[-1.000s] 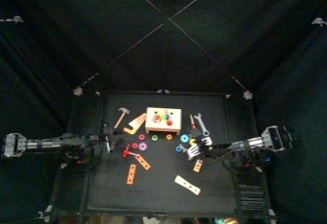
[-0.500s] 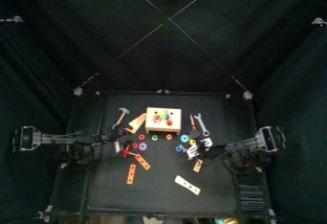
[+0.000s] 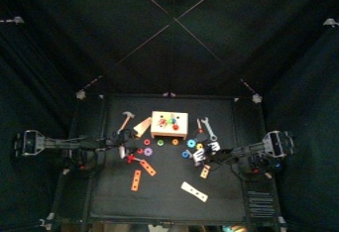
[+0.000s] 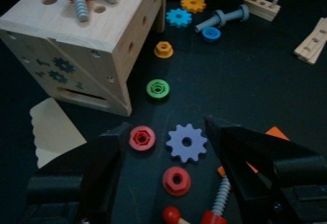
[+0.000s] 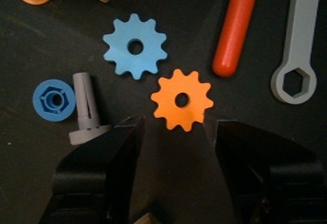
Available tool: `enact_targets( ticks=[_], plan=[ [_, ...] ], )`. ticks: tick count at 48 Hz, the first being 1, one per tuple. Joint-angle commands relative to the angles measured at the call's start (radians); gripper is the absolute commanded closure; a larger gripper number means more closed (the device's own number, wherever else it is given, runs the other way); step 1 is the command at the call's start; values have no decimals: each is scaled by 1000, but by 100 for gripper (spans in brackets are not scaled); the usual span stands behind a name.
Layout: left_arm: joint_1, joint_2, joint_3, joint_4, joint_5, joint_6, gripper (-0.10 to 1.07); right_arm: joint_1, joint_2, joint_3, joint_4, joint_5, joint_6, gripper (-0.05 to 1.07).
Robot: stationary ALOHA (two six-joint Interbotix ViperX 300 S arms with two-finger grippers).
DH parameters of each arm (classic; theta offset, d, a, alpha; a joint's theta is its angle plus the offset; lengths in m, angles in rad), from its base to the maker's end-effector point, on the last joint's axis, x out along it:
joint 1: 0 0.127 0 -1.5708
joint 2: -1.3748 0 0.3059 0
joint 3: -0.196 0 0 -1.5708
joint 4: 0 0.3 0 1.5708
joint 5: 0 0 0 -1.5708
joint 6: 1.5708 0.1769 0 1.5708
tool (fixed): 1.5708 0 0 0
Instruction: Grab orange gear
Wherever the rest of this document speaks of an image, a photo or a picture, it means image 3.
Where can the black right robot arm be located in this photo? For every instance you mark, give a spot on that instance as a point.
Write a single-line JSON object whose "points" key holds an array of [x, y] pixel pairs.
{"points": [[248, 149]]}

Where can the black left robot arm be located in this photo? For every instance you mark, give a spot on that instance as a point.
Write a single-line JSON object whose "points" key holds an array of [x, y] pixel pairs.
{"points": [[58, 142]]}

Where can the yellow toy gear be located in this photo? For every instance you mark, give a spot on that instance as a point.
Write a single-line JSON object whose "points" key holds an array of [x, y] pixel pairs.
{"points": [[200, 146]]}

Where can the blue toy gear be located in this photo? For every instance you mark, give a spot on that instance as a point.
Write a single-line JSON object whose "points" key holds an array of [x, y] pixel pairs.
{"points": [[192, 143], [186, 154]]}

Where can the red toy gear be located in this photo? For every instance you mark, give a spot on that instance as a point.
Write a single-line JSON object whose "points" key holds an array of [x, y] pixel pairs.
{"points": [[140, 150], [148, 141]]}

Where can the purple toy gear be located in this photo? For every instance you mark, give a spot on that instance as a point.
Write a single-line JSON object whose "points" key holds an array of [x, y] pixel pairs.
{"points": [[148, 151]]}

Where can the orange toy gear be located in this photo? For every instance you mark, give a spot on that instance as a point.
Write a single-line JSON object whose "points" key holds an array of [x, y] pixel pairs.
{"points": [[176, 141]]}

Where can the green toy gear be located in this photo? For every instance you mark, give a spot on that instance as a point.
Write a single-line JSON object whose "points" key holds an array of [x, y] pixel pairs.
{"points": [[161, 142]]}

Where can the red-headed wooden toy bolt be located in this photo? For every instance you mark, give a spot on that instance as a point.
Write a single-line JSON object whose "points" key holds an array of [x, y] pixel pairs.
{"points": [[132, 159]]}

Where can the grey-headed wooden toy hammer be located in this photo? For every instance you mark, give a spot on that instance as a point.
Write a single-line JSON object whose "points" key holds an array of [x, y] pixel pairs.
{"points": [[126, 122]]}

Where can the plain wooden block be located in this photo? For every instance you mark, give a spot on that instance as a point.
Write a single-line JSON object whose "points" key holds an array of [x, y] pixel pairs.
{"points": [[142, 127]]}

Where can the short light wooden strip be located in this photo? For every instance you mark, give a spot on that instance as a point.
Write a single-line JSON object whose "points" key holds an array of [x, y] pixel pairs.
{"points": [[205, 171]]}

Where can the grey toy wrench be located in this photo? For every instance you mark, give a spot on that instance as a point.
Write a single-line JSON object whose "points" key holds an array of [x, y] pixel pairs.
{"points": [[209, 128]]}

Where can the red toy screwdriver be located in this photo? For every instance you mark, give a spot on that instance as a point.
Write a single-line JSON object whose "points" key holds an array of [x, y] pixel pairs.
{"points": [[200, 126]]}

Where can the long orange strip with holes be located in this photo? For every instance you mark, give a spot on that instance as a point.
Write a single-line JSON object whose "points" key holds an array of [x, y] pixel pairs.
{"points": [[136, 180], [149, 168]]}

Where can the small red toy screw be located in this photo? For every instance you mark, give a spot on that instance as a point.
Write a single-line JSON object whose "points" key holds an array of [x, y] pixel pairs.
{"points": [[161, 122]]}

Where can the wooden toy workbench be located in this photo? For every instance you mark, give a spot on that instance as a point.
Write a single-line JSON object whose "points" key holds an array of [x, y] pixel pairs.
{"points": [[169, 128]]}

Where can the pale wooden strip with holes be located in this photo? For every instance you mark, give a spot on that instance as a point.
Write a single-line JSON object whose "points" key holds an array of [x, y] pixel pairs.
{"points": [[194, 191]]}

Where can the white text label sticker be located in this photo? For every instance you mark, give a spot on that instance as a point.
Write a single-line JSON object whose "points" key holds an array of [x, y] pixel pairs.
{"points": [[261, 204]]}

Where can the metal frame pole foot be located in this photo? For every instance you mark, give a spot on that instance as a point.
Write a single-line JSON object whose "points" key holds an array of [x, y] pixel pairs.
{"points": [[169, 94]]}

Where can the metal frame corner bracket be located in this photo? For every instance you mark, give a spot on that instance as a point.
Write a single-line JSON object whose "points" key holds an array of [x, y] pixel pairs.
{"points": [[81, 94], [46, 222], [18, 20], [330, 22], [257, 98], [282, 224]]}

